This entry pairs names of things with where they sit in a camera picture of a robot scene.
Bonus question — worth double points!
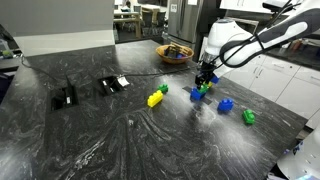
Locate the thin black cable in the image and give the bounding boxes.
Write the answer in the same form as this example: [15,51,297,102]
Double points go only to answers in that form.
[123,64,201,78]
[19,53,72,88]

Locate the wooden table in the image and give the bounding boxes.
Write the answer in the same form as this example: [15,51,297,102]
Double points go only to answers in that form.
[113,10,144,40]

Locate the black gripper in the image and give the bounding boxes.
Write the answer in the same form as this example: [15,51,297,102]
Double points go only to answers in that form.
[194,61,218,87]

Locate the small green block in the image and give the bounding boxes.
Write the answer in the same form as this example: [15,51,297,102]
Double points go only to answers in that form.
[157,83,169,94]

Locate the green two-stud block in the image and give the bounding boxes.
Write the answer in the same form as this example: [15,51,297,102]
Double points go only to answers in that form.
[198,83,211,95]
[241,109,256,126]

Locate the white kitchen cabinets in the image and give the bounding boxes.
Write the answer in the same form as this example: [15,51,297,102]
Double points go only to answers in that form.
[197,35,320,130]

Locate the grey tape strip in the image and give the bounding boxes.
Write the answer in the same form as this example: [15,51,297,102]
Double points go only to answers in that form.
[182,85,213,106]

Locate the blue rounded block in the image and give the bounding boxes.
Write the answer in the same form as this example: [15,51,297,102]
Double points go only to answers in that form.
[217,98,235,113]

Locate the stainless steel refrigerator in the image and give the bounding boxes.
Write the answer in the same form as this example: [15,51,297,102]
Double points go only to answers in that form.
[167,0,219,46]

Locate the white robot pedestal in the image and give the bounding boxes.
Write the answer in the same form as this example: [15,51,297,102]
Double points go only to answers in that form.
[275,121,320,180]

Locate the small green object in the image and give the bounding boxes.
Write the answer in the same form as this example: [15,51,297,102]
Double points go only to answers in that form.
[1,49,15,60]

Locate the white paper tag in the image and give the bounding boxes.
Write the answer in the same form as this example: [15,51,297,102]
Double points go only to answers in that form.
[116,76,131,88]

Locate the square blue block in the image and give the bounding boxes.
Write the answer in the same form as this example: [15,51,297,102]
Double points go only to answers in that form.
[190,87,206,101]

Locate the computer monitor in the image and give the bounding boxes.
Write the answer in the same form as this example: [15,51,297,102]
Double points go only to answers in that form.
[148,0,168,8]

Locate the wooden bowl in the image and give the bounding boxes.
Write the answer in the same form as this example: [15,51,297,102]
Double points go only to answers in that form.
[155,43,195,65]

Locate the brown bottle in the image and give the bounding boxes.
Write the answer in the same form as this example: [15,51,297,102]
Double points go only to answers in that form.
[292,38,304,52]

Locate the long yellow block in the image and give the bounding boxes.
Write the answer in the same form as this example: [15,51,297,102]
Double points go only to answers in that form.
[147,89,164,108]

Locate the recessed outlet box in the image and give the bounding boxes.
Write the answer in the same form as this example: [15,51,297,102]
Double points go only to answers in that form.
[96,75,125,98]
[49,83,80,113]

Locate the wooden pieces in bowl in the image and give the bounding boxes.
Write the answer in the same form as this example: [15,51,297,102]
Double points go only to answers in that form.
[163,42,190,57]

